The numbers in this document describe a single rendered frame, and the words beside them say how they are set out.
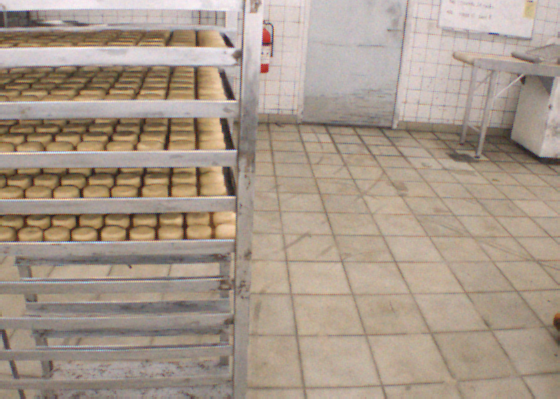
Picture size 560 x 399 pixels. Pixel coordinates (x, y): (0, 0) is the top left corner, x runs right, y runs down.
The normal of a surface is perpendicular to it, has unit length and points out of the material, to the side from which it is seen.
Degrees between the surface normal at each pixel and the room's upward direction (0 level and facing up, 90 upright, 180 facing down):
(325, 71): 90
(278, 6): 90
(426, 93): 90
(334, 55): 90
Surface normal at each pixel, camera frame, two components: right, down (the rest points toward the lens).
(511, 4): 0.07, 0.40
